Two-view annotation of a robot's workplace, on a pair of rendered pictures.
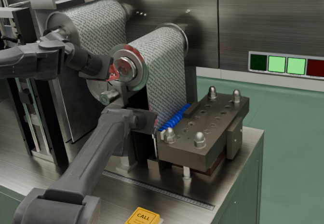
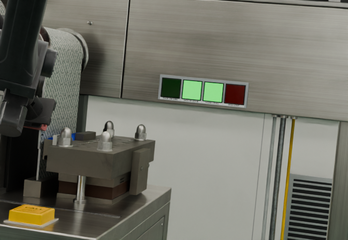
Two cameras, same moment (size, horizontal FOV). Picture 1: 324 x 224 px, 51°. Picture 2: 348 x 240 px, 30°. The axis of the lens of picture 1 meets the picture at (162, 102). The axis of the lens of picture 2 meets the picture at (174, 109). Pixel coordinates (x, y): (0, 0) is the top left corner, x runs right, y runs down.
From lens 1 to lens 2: 79 cm
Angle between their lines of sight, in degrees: 31
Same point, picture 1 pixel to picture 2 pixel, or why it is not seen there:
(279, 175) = not seen: outside the picture
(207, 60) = (106, 86)
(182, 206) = (81, 214)
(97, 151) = not seen: hidden behind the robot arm
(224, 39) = (132, 60)
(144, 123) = (40, 109)
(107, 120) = not seen: hidden behind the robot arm
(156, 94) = (51, 92)
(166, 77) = (62, 79)
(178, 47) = (77, 53)
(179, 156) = (77, 161)
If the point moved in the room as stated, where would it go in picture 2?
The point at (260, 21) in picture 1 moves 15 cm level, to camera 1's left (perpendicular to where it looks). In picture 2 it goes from (175, 39) to (124, 33)
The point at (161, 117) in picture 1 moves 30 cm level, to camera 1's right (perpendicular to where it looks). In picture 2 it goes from (51, 128) to (163, 134)
